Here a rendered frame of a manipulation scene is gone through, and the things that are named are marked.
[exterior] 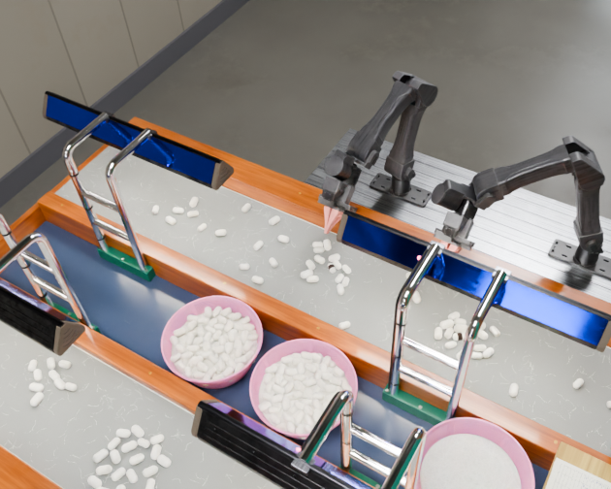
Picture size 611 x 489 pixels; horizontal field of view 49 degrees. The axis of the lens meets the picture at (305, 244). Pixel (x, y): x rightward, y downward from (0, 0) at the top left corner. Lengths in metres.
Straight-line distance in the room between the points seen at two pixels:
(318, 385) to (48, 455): 0.67
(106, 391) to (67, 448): 0.16
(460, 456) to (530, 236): 0.79
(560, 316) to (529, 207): 0.82
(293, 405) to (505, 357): 0.55
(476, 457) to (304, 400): 0.43
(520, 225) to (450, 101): 1.63
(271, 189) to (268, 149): 1.31
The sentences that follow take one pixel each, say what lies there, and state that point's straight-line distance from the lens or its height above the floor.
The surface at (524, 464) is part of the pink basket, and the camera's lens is 1.67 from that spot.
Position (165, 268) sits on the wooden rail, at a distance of 2.00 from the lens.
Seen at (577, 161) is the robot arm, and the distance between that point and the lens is 1.76.
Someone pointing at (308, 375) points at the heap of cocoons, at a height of 0.72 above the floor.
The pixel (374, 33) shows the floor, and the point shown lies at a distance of 4.22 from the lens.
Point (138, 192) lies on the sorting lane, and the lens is 2.24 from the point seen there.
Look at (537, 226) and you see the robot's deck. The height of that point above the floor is 0.67.
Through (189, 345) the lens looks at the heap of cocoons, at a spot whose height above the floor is 0.74.
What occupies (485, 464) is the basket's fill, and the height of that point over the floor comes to 0.74.
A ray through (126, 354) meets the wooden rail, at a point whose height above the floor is 0.76.
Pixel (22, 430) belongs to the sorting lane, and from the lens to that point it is 1.84.
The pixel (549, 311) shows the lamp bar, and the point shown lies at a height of 1.08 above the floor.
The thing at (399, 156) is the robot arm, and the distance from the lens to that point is 2.09.
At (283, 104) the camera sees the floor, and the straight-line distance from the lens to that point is 3.69.
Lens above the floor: 2.25
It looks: 49 degrees down
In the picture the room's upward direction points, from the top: 4 degrees counter-clockwise
